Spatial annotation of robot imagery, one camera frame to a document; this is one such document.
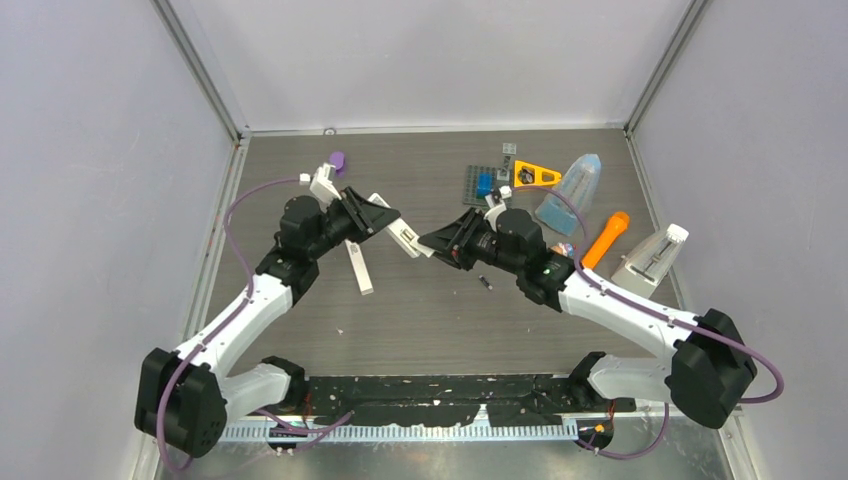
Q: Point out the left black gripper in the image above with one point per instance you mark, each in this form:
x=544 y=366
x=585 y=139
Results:
x=365 y=217

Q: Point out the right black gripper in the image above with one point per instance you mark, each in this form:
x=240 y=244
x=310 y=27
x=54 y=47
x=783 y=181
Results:
x=453 y=243

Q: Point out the white air conditioner remote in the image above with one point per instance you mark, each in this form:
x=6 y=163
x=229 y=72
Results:
x=407 y=239

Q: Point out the slim white remote control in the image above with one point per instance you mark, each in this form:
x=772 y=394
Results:
x=359 y=267

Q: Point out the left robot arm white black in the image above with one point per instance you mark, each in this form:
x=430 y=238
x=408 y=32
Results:
x=188 y=396

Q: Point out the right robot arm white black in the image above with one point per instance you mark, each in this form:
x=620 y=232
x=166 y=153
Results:
x=699 y=363

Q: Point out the black battery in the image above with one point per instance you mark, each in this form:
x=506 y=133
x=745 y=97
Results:
x=485 y=282

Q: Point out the grey lego baseplate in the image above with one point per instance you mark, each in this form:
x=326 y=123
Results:
x=469 y=183

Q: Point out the purple plastic toy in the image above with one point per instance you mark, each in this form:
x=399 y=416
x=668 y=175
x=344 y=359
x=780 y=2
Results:
x=337 y=160

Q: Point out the blue lego brick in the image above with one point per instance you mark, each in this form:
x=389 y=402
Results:
x=484 y=185

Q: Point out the yellow triangle toy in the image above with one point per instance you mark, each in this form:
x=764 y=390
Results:
x=529 y=174

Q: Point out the grey lego piece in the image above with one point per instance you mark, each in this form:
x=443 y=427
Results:
x=507 y=159

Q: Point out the small figurine bottle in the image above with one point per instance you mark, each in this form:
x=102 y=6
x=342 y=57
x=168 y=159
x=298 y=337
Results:
x=565 y=249

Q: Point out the orange toy microphone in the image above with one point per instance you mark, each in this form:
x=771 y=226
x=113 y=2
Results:
x=615 y=226

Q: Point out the white metronome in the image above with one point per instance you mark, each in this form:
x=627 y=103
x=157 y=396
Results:
x=643 y=269

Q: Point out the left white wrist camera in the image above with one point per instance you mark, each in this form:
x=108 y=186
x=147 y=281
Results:
x=320 y=183

